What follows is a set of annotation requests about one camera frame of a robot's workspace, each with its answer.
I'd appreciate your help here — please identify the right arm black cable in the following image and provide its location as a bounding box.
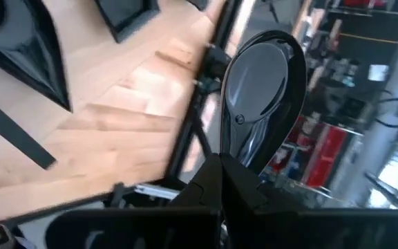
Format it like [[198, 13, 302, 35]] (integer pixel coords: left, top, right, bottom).
[[373, 98, 398, 129]]

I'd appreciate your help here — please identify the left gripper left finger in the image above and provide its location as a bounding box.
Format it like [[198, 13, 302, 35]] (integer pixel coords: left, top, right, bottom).
[[169, 153, 223, 212]]

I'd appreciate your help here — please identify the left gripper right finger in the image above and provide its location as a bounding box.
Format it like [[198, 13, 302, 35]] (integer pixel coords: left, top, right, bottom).
[[221, 154, 300, 212]]

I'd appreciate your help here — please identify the red storage crate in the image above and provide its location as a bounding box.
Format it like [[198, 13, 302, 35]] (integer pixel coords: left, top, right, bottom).
[[267, 117, 351, 190]]

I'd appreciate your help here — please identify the black oval leaf plate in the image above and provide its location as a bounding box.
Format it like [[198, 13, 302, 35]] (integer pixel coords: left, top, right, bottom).
[[187, 0, 209, 11]]

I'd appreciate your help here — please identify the black teardrop plate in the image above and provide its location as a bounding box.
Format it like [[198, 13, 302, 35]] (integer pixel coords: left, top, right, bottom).
[[0, 0, 73, 112], [219, 29, 307, 176]]

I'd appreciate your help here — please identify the storage rack with bins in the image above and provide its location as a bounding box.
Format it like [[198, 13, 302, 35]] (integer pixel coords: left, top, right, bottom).
[[302, 0, 398, 118]]

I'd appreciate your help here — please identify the small black square plate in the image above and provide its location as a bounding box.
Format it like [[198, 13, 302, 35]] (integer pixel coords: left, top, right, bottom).
[[94, 0, 161, 44]]

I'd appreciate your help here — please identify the red storage bin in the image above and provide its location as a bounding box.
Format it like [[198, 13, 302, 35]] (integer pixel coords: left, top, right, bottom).
[[343, 0, 387, 8]]

